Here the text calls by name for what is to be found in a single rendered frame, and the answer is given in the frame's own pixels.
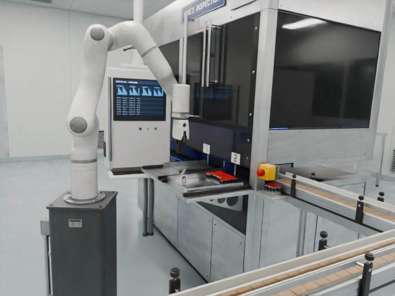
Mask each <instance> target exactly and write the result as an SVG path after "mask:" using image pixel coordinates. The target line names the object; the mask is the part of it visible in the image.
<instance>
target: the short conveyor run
mask: <svg viewBox="0 0 395 296"><path fill-rule="evenodd" d="M311 175H312V176H311V177H310V179H307V178H305V177H301V176H298V175H295V174H291V173H288V172H286V175H284V174H280V173H279V177H281V178H282V179H277V180H272V183H275V184H278V185H281V193H283V194H285V195H287V196H289V199H288V200H283V201H285V202H287V203H290V204H292V205H294V206H297V207H299V208H302V209H304V210H306V211H308V212H311V213H313V214H315V215H317V216H320V217H323V218H325V219H327V220H329V221H332V222H334V223H336V224H338V225H341V226H343V227H345V228H348V229H350V230H353V231H355V232H357V233H359V234H362V235H364V236H366V237H369V236H372V235H375V234H379V233H383V232H385V231H389V230H393V229H395V206H393V205H391V204H387V203H384V198H382V196H384V192H382V191H380V192H379V195H380V197H378V198H377V200H374V199H371V198H368V197H365V196H361V195H359V194H356V193H352V192H349V191H346V190H342V189H339V188H337V187H333V186H330V185H327V184H324V183H320V182H318V181H315V177H314V175H316V174H315V172H312V173H311Z"/></svg>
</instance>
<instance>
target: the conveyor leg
mask: <svg viewBox="0 0 395 296"><path fill-rule="evenodd" d="M293 206H294V205H293ZM295 207H297V206H295ZM297 208H299V207H297ZM299 209H300V219H299V231H298V238H297V250H296V257H300V256H303V255H306V253H307V242H308V235H309V224H310V212H308V211H306V210H304V209H302V208H299Z"/></svg>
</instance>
